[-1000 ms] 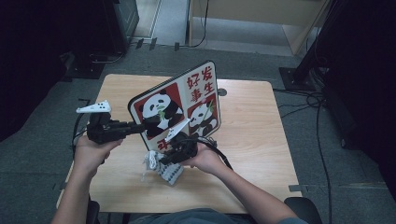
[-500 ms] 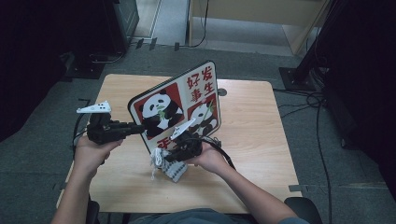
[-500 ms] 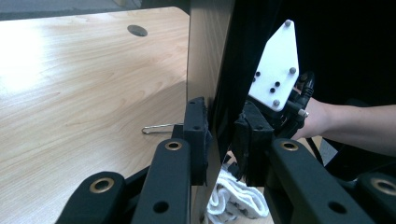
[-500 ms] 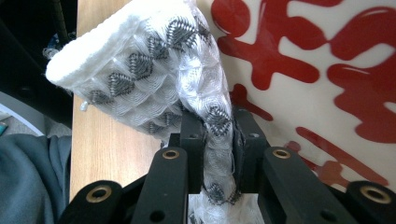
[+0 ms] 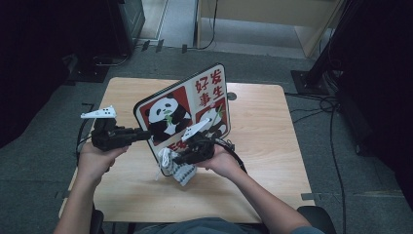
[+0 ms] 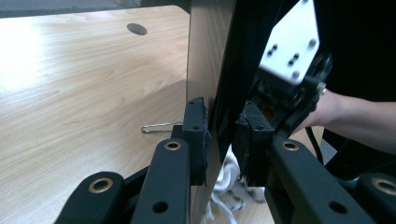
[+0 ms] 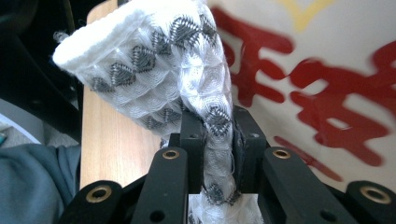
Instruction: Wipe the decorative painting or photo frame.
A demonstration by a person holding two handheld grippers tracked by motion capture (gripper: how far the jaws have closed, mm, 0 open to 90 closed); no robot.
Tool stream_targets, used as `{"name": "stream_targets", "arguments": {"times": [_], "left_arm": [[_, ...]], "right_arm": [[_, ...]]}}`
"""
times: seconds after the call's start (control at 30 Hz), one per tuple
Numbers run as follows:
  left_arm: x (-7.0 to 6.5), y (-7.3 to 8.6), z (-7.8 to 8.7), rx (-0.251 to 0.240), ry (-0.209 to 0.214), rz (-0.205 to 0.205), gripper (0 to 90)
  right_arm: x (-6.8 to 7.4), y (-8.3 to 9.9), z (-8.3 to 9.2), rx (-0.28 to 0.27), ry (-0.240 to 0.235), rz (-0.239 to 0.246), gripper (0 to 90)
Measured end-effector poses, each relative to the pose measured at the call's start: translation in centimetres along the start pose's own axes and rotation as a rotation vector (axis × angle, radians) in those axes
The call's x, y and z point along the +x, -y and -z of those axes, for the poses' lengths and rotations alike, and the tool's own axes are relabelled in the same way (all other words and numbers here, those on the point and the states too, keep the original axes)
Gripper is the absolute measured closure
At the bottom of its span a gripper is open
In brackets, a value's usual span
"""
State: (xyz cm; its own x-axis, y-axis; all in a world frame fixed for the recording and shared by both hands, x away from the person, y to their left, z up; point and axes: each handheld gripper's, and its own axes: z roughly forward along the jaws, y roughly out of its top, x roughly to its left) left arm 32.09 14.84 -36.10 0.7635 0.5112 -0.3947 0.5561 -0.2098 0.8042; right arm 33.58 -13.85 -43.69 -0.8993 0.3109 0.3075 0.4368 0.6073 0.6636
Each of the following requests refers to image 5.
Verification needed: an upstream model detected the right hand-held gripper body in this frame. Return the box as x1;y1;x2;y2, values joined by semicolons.
180;117;217;164

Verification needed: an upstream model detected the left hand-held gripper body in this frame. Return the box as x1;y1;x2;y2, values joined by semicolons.
80;104;144;152

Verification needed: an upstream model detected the white patterned cloth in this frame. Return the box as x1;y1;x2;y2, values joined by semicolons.
155;146;199;187

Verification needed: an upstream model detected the panda print board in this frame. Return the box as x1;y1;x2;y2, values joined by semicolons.
132;62;232;178

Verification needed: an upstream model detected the person's right hand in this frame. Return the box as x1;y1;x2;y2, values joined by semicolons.
194;143;245;180

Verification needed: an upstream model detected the person's left hand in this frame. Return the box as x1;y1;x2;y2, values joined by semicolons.
76;142;131;187

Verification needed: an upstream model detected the black stand base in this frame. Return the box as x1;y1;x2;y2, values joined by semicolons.
66;53;110;83

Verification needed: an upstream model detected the person's grey-blue shirt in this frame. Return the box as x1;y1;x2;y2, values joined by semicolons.
134;216;326;234

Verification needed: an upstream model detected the dark cabinet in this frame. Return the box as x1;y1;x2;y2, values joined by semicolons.
110;0;146;57

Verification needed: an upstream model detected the black metal stand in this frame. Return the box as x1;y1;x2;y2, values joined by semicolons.
290;0;358;97

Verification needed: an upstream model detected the beige wooden cabinet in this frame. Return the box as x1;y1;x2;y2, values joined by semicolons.
196;0;346;59

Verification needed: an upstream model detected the left hand-held gripper cable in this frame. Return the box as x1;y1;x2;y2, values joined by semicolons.
75;116;99;168

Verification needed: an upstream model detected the hand-held gripper cable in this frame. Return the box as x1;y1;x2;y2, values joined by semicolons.
75;116;99;168
212;137;248;176

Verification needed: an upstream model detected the right hand-held gripper cable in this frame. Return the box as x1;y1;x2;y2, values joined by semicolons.
212;137;248;176

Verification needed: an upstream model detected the black cable loop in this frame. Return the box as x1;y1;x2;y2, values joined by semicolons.
93;54;131;68

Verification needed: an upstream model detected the black hanging cable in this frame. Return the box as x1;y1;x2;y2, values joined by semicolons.
186;0;219;52

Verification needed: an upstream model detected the black floor cable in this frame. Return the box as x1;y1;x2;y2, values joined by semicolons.
284;92;348;234

